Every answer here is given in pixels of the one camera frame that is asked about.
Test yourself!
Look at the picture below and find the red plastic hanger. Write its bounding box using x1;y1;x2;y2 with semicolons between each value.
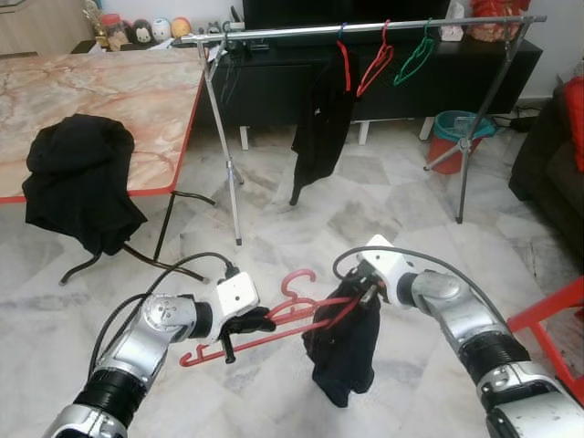
356;20;396;99
179;269;366;368

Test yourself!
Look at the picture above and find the red hanger with blue hook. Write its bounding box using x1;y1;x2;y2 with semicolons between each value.
335;23;353;94

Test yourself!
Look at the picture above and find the green plastic hanger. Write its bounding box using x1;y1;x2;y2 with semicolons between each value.
393;20;437;88

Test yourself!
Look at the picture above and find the black hanger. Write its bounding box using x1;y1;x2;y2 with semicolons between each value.
214;27;245;97

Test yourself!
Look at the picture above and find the red bin with teal bag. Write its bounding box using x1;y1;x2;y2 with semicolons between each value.
426;109;498;176

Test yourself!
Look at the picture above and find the black hanging shirt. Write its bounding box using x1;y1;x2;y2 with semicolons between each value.
289;59;359;206

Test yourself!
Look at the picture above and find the red plastic stool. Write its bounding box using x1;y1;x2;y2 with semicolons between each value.
506;278;584;402

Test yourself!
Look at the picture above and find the dark grey sofa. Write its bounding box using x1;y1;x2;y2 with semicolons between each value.
509;87;584;266

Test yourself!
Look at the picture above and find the black TV cabinet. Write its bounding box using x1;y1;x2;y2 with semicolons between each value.
73;36;544;151

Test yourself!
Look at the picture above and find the red cushion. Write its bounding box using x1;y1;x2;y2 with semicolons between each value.
564;76;584;174

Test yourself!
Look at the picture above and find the marble pattern folding table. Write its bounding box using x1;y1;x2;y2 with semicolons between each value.
0;46;220;286

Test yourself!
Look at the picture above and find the black television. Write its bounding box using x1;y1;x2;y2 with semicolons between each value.
242;0;457;30

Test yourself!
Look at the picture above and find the red statue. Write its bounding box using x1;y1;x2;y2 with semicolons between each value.
470;0;532;42

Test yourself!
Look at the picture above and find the white round plush toy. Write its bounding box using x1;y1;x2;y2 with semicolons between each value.
151;16;172;42

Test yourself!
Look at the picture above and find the black round plush toy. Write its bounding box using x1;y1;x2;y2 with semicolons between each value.
130;18;154;45

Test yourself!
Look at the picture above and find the jar with red lid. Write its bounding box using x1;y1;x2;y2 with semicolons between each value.
99;11;127;51

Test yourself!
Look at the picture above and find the gold trophy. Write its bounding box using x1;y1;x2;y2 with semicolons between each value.
82;0;106;37

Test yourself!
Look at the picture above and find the light wooden cabinet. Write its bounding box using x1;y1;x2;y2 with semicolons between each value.
0;0;92;56

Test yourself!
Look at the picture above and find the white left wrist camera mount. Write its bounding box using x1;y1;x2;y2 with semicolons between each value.
214;271;261;320

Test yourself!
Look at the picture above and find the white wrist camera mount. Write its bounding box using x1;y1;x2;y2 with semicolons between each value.
214;271;261;320
356;235;416;293

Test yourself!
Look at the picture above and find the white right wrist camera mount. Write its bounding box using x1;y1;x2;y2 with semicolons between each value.
356;235;416;293

